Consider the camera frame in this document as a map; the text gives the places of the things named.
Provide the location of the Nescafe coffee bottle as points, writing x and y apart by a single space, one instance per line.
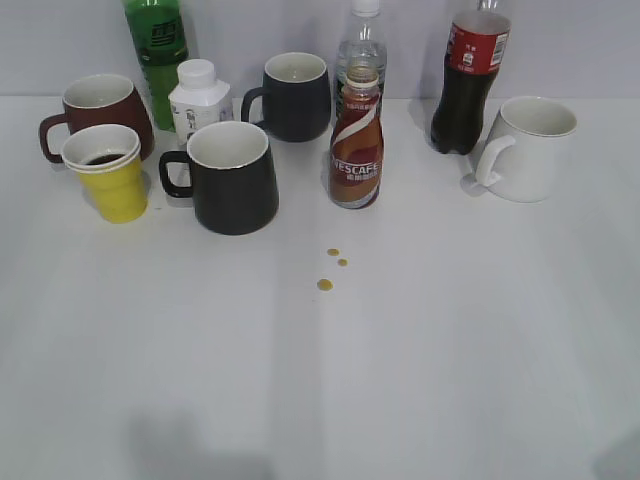
357 145

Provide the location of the yellow paper cup stack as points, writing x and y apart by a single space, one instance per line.
107 160

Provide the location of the black ceramic mug front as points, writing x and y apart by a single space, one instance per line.
228 172

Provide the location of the dark navy ceramic mug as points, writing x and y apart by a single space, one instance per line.
296 97

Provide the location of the white milk carton bottle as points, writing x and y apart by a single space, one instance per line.
199 99

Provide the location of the clear water bottle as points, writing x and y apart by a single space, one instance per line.
363 42

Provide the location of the white ceramic mug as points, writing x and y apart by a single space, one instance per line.
527 149

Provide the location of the cola bottle red label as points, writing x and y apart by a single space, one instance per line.
475 49

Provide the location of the dark red ceramic mug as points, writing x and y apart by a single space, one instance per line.
100 99

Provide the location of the green soda bottle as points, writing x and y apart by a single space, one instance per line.
159 40

